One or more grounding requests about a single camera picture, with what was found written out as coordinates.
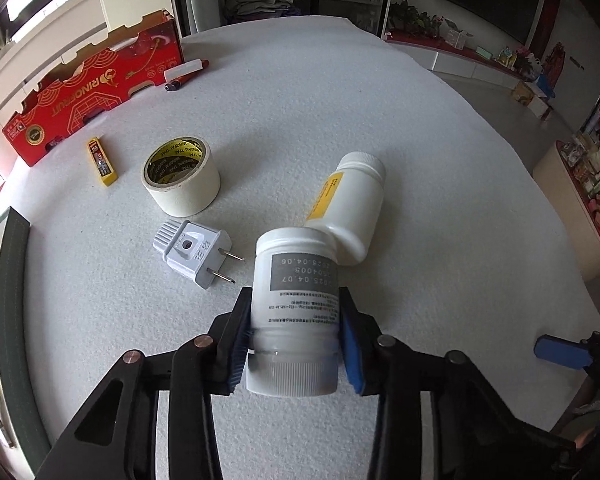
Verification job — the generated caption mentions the dark green tray box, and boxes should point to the dark green tray box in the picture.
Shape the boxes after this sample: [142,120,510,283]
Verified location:
[0,207,56,480]

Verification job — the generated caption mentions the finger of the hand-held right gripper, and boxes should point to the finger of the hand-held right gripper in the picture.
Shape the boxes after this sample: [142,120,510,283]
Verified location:
[535,335,594,370]

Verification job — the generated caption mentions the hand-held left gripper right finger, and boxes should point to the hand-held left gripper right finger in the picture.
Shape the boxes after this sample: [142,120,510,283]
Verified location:
[337,287,581,480]

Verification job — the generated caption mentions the white bottle grey label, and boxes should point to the white bottle grey label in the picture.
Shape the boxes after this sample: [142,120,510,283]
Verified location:
[245,227,342,398]

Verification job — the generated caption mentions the pile of folded cloth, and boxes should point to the pile of folded cloth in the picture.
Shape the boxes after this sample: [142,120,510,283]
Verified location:
[225,0,312,25]

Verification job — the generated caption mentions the red purple pen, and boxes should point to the red purple pen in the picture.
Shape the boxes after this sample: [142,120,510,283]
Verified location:
[164,60,211,93]

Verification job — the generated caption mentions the long white block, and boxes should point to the long white block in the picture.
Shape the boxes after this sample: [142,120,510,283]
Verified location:
[163,58,204,83]

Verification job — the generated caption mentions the white power plug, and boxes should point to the white power plug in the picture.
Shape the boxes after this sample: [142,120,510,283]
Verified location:
[152,219,245,291]

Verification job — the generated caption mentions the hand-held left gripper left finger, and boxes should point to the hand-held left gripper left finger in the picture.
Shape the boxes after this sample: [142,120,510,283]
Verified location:
[40,287,255,480]

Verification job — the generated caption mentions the wide masking tape roll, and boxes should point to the wide masking tape roll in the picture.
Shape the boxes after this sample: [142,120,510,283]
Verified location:
[141,136,222,218]

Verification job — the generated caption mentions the potted green plants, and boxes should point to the potted green plants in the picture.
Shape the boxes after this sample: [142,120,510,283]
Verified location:
[389,0,473,43]

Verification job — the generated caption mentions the red cardboard box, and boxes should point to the red cardboard box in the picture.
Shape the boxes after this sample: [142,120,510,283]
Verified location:
[2,9,183,168]

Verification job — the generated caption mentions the white bottle yellow label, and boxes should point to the white bottle yellow label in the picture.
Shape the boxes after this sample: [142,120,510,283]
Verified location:
[306,152,386,267]

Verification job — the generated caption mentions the yellow blade case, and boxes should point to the yellow blade case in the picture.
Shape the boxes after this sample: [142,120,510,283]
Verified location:
[86,137,120,187]

